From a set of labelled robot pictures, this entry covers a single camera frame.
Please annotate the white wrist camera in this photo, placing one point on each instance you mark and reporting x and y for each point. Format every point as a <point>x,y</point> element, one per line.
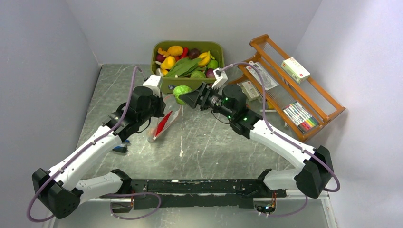
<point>220,78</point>
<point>154,83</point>

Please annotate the green leafy vegetable toy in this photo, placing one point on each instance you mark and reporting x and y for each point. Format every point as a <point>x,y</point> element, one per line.
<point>184,65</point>

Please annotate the clear zip top bag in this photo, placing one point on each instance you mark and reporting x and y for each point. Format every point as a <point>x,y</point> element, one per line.
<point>171,105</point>

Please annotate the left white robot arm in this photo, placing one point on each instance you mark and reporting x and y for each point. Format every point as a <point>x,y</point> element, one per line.
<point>61,189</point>

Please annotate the small white packaged item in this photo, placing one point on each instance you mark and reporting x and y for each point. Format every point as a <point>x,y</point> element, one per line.
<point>250,91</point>

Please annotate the yellow banana toy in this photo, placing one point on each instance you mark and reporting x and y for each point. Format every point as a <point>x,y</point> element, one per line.
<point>205,58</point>

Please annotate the colour marker pen set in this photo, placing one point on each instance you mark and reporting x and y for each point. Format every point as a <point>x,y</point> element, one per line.
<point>300,117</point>

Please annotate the red chili pepper toy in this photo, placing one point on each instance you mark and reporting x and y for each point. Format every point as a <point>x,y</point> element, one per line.
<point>161,124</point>

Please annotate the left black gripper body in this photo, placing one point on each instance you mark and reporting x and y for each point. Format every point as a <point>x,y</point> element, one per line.
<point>156,108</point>

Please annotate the small red chili toy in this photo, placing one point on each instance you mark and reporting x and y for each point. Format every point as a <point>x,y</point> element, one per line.
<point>184,53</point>

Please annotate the dark purple fruit toy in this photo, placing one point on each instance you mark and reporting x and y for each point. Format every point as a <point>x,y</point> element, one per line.
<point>193,53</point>

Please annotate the white packaged card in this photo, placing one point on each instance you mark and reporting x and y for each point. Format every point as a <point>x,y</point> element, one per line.
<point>268,80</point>

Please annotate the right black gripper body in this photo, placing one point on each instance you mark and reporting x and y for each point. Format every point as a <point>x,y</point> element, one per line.
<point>211,99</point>

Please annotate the blue black pliers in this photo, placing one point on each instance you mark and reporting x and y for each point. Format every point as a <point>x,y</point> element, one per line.
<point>122,148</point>

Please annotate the purple onion toy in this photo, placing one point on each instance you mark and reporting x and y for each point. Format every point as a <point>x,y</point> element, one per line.
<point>210,73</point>

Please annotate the white garlic toy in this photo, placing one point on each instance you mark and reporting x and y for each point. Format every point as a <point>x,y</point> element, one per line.
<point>159,72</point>

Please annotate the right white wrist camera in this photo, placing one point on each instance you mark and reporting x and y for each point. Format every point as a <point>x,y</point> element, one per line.
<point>220,78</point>

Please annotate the orange wooden rack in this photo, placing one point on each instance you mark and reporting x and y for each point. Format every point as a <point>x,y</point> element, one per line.
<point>318,103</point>

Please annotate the green round cabbage toy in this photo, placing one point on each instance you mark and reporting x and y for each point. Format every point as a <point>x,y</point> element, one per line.
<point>197,74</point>

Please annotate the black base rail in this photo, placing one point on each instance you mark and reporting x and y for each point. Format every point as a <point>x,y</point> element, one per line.
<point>196,193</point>

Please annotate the green plastic bin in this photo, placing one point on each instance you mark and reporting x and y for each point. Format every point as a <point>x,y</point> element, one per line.
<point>168,84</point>

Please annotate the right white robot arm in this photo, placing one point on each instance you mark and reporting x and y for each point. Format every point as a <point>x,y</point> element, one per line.
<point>313,167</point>

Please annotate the white green box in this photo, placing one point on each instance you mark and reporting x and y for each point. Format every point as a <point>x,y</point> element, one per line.
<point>295,70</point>

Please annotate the green custard apple toy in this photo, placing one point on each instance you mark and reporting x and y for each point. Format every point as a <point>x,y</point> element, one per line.
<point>181,90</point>

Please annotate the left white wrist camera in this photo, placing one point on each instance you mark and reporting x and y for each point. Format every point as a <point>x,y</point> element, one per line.
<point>154,83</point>

